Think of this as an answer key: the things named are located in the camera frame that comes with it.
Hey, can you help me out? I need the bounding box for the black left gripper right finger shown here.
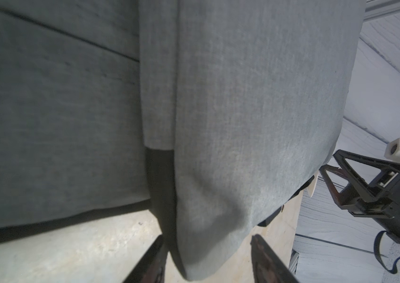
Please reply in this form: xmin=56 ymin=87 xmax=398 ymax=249
xmin=251 ymin=234 xmax=299 ymax=283

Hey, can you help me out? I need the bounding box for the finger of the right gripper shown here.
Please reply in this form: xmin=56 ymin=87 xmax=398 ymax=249
xmin=333 ymin=150 xmax=400 ymax=203
xmin=319 ymin=165 xmax=352 ymax=209

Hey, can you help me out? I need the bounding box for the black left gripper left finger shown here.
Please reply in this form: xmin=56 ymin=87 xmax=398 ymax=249
xmin=123 ymin=235 xmax=168 ymax=283

